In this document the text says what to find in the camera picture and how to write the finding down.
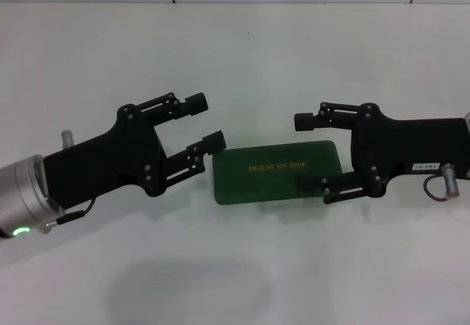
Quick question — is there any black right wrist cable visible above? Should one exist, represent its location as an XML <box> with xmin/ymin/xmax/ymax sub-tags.
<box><xmin>422</xmin><ymin>173</ymin><xmax>451</xmax><ymax>202</ymax></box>

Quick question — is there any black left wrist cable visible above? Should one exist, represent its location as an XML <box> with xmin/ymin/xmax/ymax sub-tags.
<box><xmin>46</xmin><ymin>196</ymin><xmax>97</xmax><ymax>227</ymax></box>

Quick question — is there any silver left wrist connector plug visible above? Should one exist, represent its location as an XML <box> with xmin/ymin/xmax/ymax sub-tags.
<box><xmin>60</xmin><ymin>129</ymin><xmax>76</xmax><ymax>149</ymax></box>

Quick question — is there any green glasses case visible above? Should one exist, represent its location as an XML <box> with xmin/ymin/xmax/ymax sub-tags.
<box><xmin>211</xmin><ymin>139</ymin><xmax>344</xmax><ymax>205</ymax></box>

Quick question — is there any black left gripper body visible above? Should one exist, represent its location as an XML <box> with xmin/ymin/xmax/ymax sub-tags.
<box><xmin>43</xmin><ymin>103</ymin><xmax>167</xmax><ymax>213</ymax></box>

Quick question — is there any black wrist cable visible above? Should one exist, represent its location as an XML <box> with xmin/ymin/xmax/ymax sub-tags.
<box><xmin>422</xmin><ymin>173</ymin><xmax>451</xmax><ymax>202</ymax></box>
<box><xmin>46</xmin><ymin>196</ymin><xmax>97</xmax><ymax>227</ymax></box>

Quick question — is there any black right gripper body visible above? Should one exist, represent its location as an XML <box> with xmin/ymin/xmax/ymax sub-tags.
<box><xmin>350</xmin><ymin>101</ymin><xmax>470</xmax><ymax>198</ymax></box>

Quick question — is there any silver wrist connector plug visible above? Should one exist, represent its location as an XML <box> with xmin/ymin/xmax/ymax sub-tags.
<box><xmin>60</xmin><ymin>129</ymin><xmax>76</xmax><ymax>149</ymax></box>
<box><xmin>441</xmin><ymin>163</ymin><xmax>460</xmax><ymax>198</ymax></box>

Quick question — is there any silver right wrist connector plug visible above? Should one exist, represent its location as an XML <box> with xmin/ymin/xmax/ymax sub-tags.
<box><xmin>441</xmin><ymin>163</ymin><xmax>460</xmax><ymax>198</ymax></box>

